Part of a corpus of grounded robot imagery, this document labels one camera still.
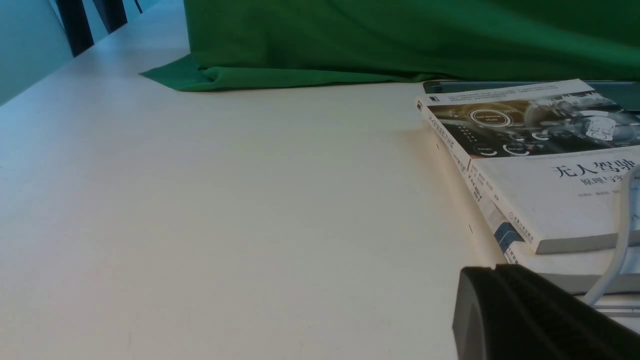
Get green backdrop cloth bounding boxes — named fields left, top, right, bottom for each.
left=142, top=0, right=640, bottom=92

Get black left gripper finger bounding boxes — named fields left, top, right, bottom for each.
left=452, top=264, right=640, bottom=360

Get white middle book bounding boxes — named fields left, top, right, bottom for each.
left=429, top=128, right=639, bottom=294

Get white power cable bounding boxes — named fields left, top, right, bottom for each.
left=581, top=163, right=640, bottom=307

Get dark chair legs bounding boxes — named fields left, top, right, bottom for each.
left=48, top=0, right=144, bottom=58

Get white self-driving book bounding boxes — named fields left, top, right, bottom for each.
left=416, top=79, right=640, bottom=255

